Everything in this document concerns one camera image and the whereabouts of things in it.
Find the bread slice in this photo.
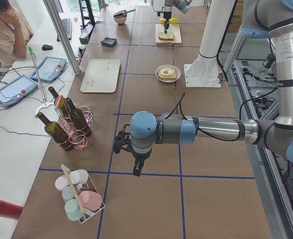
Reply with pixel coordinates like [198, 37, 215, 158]
[158, 70, 177, 80]
[158, 32, 174, 41]

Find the light pink cup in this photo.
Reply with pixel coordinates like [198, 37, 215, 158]
[55, 175, 69, 192]

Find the folded grey cloth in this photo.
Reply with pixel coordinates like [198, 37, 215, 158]
[100, 37, 117, 47]

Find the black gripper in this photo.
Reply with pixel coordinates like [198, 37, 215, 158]
[132, 150, 152, 177]

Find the fried egg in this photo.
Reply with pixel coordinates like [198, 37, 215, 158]
[159, 68, 175, 76]

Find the white bear tray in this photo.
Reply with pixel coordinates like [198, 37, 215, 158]
[80, 59, 120, 93]

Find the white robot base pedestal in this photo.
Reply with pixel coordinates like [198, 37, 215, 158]
[184, 0, 236, 88]

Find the dark wine bottle upper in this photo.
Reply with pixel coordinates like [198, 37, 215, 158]
[36, 112, 74, 151]

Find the aluminium frame post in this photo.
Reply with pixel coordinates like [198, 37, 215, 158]
[43, 0, 81, 76]

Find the wooden cutting board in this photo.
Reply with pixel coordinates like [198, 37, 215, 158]
[155, 24, 182, 45]

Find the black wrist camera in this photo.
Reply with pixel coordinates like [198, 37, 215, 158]
[113, 124, 132, 154]

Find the copper wire bottle rack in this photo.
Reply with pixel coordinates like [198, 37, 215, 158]
[54, 95, 95, 150]

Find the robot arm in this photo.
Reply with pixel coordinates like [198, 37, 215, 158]
[150, 0, 192, 33]
[129, 0, 293, 176]

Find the green cup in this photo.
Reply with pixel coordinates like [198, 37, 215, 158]
[64, 199, 83, 221]

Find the grabber stick green handle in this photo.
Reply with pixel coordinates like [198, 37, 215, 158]
[28, 47, 54, 114]

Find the black keyboard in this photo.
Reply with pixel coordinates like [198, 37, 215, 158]
[61, 18, 72, 40]

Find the grey blue cup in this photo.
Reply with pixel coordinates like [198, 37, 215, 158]
[62, 186, 75, 203]

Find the bread slice under egg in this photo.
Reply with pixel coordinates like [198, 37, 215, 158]
[158, 70, 177, 80]

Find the white cup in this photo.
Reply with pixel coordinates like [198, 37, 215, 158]
[69, 169, 89, 185]

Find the yellow lemon upper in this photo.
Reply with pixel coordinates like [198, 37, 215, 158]
[169, 17, 179, 24]

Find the red cylinder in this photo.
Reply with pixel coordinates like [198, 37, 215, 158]
[0, 200, 23, 220]

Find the cardboard box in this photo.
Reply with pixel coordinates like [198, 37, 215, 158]
[227, 0, 244, 33]

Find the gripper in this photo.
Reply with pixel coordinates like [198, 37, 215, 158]
[162, 6, 172, 33]

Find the teach pendant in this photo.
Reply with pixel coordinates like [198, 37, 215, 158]
[0, 74, 38, 108]
[37, 56, 67, 83]

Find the black computer mouse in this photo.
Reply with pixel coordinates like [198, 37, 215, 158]
[41, 44, 53, 51]

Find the dark wine bottle middle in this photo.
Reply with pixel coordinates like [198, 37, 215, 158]
[48, 86, 65, 111]

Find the seated person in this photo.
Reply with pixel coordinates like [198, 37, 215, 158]
[0, 0, 33, 68]

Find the teach pendant near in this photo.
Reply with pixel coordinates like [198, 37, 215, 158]
[0, 74, 38, 108]

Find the white wire cup rack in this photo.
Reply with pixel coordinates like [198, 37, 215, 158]
[61, 164, 105, 224]

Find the teach pendant far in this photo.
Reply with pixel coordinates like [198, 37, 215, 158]
[37, 56, 67, 83]

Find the pink cup large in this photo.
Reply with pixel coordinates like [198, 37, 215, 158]
[79, 191, 102, 211]

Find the dark wine bottle lower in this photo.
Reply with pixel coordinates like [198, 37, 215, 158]
[65, 98, 92, 137]

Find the pink bowl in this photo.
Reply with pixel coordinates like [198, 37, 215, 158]
[113, 11, 127, 25]

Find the dark wine bottle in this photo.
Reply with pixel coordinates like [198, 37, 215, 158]
[36, 112, 74, 151]
[48, 86, 65, 111]
[65, 98, 92, 137]

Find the grey round plate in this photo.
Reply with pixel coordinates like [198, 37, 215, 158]
[155, 65, 181, 83]

